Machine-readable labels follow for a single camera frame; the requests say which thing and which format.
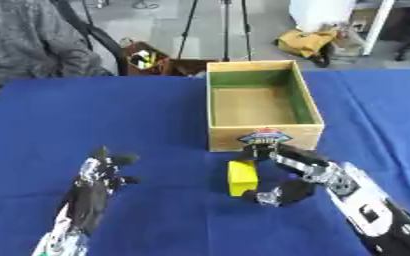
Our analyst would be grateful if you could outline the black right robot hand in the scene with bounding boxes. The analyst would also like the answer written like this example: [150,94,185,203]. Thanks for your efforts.
[234,142,333,208]

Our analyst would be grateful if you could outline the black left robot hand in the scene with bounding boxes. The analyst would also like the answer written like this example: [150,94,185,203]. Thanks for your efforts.
[54,145,142,236]

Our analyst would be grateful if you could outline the yellow rectangular block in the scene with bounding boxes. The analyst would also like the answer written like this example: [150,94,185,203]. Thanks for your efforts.
[226,160,261,198]

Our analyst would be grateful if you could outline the tan cardboard box green inside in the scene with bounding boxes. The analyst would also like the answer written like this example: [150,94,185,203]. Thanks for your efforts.
[205,59,328,153]

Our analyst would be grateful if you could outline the brown box with items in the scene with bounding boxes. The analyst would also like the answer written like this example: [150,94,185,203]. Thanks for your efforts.
[121,41,176,77]

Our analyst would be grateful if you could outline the yellow bag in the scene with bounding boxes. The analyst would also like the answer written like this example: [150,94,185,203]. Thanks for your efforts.
[273,28,340,69]

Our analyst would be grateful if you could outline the person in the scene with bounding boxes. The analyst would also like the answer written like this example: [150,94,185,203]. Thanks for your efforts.
[0,0,116,104]

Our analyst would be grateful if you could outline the white cabinet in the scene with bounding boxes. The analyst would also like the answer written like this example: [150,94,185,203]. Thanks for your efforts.
[287,0,398,57]

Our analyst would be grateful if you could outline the black tripod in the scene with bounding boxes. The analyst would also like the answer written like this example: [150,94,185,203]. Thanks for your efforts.
[175,0,256,63]

